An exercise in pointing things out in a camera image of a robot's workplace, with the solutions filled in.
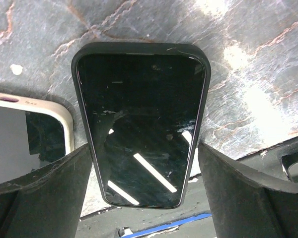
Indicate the phone in pink case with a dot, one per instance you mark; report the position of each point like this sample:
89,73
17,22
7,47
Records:
33,133

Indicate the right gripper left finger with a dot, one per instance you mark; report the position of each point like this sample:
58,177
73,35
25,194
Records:
47,202

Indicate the phone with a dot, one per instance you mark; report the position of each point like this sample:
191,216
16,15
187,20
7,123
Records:
142,106
33,133

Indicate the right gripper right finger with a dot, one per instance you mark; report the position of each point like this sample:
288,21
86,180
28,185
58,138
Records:
247,203

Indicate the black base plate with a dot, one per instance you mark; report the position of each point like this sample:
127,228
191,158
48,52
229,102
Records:
192,219

